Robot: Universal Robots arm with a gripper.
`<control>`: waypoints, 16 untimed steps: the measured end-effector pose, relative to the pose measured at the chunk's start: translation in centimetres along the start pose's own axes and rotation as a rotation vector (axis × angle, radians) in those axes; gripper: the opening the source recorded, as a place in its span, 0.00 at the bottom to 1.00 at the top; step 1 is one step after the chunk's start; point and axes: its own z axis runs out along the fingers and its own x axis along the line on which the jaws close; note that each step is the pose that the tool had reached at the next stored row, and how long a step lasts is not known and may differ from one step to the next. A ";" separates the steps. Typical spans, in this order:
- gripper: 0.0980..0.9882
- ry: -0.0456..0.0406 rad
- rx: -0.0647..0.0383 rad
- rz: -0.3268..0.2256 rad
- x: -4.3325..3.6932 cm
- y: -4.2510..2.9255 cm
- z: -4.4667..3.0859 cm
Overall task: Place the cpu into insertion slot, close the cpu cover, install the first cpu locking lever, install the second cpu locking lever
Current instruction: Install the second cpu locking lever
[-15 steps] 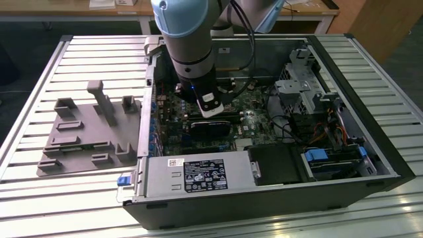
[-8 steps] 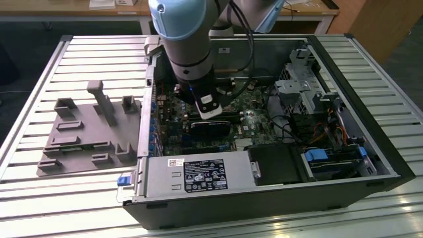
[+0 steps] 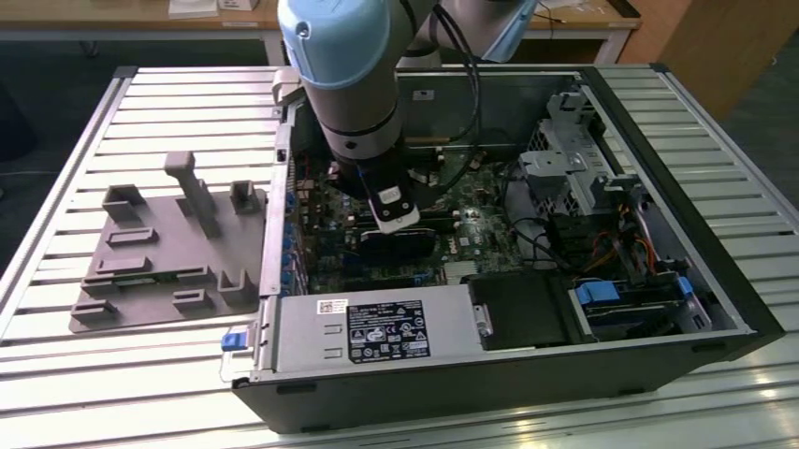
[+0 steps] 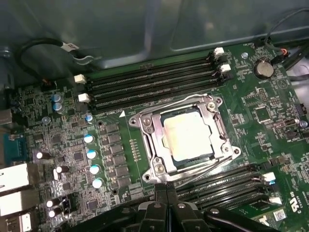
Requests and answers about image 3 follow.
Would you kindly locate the black graphics card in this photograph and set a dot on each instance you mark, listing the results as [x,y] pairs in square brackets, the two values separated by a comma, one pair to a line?
[415,245]

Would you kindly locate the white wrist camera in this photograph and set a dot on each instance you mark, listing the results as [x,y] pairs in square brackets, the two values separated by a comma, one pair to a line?
[394,215]

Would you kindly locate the wooden desk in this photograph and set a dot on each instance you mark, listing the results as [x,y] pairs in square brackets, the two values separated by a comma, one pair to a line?
[124,23]

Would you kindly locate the blue plastic clip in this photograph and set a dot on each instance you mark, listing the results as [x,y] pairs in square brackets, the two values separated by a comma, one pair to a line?
[685,287]

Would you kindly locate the grey parts rack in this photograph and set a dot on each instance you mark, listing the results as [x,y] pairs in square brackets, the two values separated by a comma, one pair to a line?
[162,224]

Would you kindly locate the metal drive cage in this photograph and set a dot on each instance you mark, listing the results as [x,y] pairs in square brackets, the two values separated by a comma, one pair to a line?
[562,159]

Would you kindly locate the green motherboard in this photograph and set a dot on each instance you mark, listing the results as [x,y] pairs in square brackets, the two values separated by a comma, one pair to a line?
[487,234]

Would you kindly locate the black hard disk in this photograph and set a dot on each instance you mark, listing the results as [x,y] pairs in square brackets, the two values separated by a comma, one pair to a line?
[630,318]

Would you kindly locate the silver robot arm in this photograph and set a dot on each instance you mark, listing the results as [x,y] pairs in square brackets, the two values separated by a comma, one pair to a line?
[356,117]

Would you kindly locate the wooden cabinet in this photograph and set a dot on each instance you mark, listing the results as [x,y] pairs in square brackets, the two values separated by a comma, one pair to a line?
[737,47]

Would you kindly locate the blue disk carrier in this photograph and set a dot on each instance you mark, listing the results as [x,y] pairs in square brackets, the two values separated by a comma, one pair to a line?
[596,292]

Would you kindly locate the black drive bay box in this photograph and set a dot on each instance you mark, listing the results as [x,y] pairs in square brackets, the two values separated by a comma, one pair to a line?
[518,308]

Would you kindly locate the blue case latch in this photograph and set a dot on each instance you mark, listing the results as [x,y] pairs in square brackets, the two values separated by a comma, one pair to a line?
[232,341]

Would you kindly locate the white box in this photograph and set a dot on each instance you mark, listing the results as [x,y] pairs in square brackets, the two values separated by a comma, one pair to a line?
[190,8]

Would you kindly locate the grey power supply unit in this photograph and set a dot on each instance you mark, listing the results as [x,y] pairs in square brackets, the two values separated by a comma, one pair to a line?
[299,337]

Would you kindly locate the black RAM slot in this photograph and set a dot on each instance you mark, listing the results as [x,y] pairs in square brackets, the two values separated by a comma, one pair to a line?
[436,214]
[440,223]

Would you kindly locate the black open PC case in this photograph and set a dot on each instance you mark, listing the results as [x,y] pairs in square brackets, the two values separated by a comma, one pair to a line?
[436,397]

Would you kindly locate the silver chipset heatsink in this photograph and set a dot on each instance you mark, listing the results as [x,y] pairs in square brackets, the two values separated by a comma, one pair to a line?
[460,272]

